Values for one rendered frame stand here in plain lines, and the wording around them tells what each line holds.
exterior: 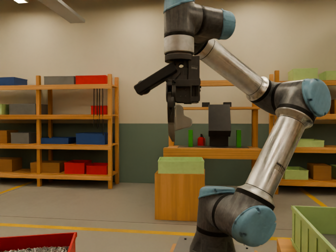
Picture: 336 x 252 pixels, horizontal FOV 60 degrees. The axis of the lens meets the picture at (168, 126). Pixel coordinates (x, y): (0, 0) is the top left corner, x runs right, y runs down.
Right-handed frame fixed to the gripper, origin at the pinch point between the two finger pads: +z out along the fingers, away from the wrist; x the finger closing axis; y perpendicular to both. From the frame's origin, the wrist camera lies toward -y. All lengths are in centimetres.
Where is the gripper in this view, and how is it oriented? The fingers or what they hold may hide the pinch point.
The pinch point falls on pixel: (170, 136)
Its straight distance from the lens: 73.1
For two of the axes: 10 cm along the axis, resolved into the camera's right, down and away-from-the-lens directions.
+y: 10.0, 0.0, -0.7
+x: 0.7, -0.2, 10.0
